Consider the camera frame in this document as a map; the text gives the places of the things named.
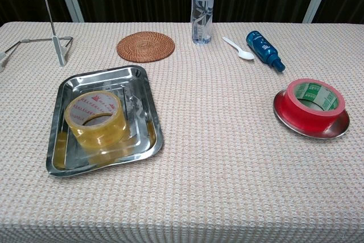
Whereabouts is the yellow transparent tape roll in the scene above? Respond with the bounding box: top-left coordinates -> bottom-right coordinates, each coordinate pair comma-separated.
64,90 -> 130,150

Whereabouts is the red tape roll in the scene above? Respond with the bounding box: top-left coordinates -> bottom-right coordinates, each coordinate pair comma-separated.
285,78 -> 346,132

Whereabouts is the rectangular stainless steel tray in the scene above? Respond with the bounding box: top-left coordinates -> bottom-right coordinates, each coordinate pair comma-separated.
45,64 -> 164,178

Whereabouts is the round woven rattan coaster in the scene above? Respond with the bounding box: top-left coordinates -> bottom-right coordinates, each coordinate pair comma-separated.
116,31 -> 176,63

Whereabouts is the beige waffle tablecloth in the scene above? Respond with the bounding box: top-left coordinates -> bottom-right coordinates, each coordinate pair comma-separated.
0,21 -> 364,243

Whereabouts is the white plastic spoon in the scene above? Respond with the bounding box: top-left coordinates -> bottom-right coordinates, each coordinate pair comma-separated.
222,36 -> 255,61

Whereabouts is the clear plastic water bottle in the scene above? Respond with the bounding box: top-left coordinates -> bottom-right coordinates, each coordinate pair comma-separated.
191,0 -> 215,46

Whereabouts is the blue spray bottle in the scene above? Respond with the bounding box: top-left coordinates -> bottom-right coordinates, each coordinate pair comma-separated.
246,30 -> 286,73

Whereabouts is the round stainless steel plate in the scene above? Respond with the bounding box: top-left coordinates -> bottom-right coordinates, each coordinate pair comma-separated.
273,89 -> 350,140

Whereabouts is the white metal wire stand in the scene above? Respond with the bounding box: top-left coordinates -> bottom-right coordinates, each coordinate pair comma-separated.
0,0 -> 73,72

